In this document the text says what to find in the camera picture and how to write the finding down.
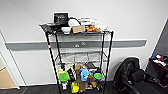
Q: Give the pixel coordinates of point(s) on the small white bottle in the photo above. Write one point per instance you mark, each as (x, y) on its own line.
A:
(64, 86)

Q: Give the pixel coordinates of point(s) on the long grey wall band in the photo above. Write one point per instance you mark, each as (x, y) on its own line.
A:
(30, 45)

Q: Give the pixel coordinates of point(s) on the blue plush toy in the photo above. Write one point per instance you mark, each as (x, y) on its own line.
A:
(85, 75)

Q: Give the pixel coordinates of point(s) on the pale yellow packet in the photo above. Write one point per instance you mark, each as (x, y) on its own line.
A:
(60, 70)

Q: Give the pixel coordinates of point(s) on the orange plush toy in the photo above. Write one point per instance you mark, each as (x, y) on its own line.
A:
(92, 29)

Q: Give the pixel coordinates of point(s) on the green bowl with blue rim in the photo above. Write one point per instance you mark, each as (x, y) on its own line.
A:
(98, 76)

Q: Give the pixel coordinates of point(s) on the brown cardboard carton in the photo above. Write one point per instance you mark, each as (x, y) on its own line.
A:
(78, 68)

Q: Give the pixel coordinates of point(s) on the cluttered dark desk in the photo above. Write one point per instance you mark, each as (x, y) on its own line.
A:
(160, 65)

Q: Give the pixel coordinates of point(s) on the lime green lidded container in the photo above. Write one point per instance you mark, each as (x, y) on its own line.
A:
(64, 77)

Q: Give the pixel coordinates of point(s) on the clear tray with black contents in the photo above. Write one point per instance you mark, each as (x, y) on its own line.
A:
(49, 27)

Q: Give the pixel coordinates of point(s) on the white bowl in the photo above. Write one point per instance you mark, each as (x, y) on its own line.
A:
(66, 30)

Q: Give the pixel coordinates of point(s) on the square white wall outlet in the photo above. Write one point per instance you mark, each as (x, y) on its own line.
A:
(77, 45)

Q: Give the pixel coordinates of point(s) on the black office chair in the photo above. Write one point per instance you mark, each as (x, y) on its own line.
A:
(131, 75)

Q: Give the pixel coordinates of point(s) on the small tan cardboard box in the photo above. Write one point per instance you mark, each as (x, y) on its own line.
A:
(78, 29)

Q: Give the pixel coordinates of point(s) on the white door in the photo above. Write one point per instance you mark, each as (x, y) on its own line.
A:
(10, 63)

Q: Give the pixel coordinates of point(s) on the black bag with white print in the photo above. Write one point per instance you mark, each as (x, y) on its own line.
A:
(61, 18)

